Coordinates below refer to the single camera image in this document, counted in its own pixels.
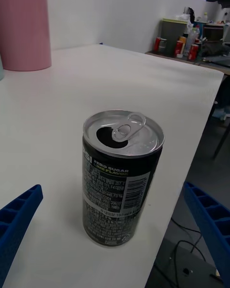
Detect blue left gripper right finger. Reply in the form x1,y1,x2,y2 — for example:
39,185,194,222
183,181,230,288

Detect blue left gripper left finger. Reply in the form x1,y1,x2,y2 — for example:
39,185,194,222
0,184,44,288

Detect clear plastic bottle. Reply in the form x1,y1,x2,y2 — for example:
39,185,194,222
185,25,200,56

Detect grey box with green lid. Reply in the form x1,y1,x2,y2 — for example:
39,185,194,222
160,18,189,56

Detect black drink can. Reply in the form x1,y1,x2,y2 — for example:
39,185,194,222
82,110,165,247

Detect pale blue plastic bin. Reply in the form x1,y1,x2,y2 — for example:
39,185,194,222
0,53,5,81

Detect pink plastic bin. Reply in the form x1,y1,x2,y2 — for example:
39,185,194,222
0,0,52,72

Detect black floor cable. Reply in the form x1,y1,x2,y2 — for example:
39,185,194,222
170,217,207,288

